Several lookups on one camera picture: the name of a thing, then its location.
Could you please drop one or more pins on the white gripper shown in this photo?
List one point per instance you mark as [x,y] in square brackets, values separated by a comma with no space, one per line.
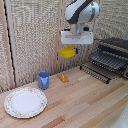
[77,37]

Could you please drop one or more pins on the yellow bowl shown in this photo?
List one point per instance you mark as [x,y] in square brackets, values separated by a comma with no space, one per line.
[67,52]

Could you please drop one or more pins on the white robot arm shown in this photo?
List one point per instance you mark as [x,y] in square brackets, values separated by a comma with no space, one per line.
[81,12]

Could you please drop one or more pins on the black dish rack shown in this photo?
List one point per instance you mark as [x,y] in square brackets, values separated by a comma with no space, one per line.
[108,60]

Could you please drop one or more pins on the white floral rim plate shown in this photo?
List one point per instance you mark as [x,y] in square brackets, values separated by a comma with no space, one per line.
[25,102]

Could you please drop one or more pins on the orange block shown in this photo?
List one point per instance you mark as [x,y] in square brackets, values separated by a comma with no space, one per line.
[62,78]

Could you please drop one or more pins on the blue cup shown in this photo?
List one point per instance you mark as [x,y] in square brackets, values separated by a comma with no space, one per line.
[43,80]

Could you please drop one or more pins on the woven folding screen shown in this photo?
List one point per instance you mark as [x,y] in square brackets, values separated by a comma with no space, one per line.
[33,36]

